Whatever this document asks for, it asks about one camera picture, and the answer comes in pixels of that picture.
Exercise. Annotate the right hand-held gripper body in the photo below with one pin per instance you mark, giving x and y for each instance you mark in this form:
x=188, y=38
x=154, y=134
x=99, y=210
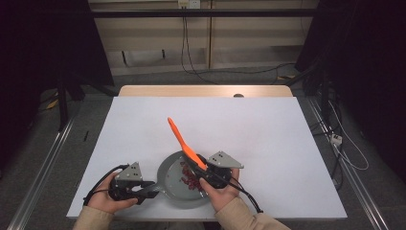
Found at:
x=223, y=159

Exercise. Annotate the black metal stand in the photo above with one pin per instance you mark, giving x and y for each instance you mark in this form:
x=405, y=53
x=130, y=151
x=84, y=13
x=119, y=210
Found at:
x=63, y=102

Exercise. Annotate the black horizontal bar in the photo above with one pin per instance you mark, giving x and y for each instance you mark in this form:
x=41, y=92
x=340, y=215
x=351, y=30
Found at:
x=204, y=13

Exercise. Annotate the white power adapter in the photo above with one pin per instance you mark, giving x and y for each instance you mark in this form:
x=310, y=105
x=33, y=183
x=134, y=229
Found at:
x=336, y=139

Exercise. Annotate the white wall socket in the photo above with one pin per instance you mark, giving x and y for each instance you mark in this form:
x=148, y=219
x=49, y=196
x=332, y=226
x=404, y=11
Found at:
x=189, y=4

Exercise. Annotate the dark round table grommet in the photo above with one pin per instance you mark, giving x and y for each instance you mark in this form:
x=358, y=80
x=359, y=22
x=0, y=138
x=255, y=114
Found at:
x=238, y=95

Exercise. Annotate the orange brush with grey bristles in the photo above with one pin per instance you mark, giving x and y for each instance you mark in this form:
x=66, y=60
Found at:
x=180, y=137

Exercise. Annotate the red beans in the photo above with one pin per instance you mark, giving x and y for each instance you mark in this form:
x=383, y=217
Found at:
x=190, y=182

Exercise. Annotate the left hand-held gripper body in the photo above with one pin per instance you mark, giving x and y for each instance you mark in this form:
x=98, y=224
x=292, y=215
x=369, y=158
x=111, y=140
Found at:
x=130, y=174

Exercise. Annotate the wooden table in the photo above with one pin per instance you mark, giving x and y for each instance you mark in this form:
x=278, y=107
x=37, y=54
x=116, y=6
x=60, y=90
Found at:
x=191, y=90

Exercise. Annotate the person's left hand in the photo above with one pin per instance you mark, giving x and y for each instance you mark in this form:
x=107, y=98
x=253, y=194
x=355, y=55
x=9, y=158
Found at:
x=102, y=199

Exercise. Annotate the white table board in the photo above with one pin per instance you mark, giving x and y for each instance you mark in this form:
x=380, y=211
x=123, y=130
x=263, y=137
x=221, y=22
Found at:
x=255, y=127

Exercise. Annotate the aluminium floor rail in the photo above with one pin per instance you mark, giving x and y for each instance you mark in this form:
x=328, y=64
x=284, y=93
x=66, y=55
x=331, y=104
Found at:
x=357, y=182
x=41, y=179

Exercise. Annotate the black curtain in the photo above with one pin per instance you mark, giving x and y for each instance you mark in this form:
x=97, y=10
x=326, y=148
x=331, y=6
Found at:
x=38, y=48
x=367, y=64

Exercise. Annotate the grey dustpan with orange lip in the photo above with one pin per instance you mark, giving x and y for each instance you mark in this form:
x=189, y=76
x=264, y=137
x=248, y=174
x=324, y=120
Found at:
x=172, y=179

